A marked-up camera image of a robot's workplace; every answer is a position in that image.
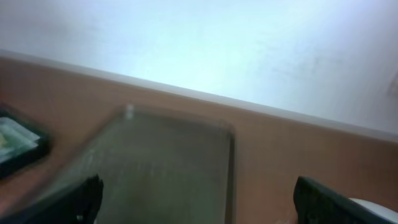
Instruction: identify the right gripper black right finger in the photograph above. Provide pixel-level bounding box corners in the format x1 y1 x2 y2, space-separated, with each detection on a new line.
293 176 397 224

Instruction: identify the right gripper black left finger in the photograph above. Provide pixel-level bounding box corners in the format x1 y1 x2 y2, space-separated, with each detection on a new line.
1 175 104 224

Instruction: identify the white plate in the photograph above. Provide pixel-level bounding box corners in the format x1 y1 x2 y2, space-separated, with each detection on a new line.
350 198 398 223

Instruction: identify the small green wash tray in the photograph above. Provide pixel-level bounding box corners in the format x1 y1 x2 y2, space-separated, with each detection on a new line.
1 105 53 179

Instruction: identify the large dark brown tray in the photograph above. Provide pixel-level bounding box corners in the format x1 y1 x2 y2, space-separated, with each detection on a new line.
39 106 235 224

